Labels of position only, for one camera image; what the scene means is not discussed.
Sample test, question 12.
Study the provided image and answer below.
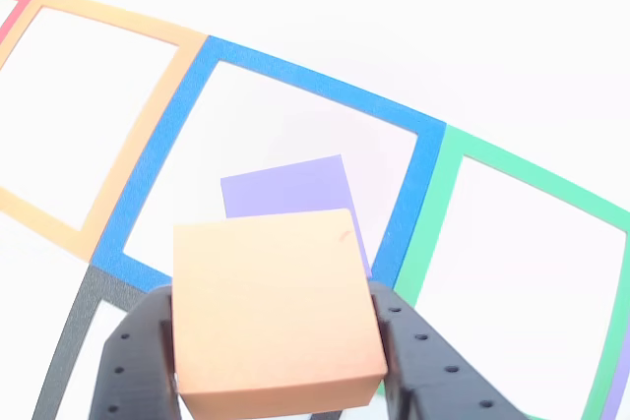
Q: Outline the green square frame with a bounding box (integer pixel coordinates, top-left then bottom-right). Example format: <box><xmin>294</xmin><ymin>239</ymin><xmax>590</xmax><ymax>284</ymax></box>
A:
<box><xmin>378</xmin><ymin>124</ymin><xmax>630</xmax><ymax>420</ymax></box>

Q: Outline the blue square frame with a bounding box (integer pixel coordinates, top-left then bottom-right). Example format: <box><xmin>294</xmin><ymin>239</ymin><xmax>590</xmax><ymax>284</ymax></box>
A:
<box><xmin>91</xmin><ymin>34</ymin><xmax>448</xmax><ymax>293</ymax></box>

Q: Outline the orange square frame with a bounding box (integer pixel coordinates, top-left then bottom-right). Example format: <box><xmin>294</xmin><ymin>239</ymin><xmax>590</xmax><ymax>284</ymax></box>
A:
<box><xmin>0</xmin><ymin>0</ymin><xmax>208</xmax><ymax>264</ymax></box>

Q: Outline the large purple cube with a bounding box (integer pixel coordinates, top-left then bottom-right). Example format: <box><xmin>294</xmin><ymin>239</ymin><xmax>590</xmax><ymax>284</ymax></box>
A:
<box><xmin>220</xmin><ymin>153</ymin><xmax>373</xmax><ymax>278</ymax></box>

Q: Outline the purple square frame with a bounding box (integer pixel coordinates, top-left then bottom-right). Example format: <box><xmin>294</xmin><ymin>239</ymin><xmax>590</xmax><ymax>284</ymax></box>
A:
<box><xmin>600</xmin><ymin>330</ymin><xmax>630</xmax><ymax>420</ymax></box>

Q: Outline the black square frame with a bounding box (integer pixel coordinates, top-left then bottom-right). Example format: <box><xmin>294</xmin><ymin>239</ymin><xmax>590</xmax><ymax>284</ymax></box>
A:
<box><xmin>31</xmin><ymin>265</ymin><xmax>346</xmax><ymax>420</ymax></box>

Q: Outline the orange cube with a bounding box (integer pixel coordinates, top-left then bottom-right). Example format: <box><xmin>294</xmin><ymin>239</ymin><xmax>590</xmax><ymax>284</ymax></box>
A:
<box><xmin>171</xmin><ymin>208</ymin><xmax>389</xmax><ymax>419</ymax></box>

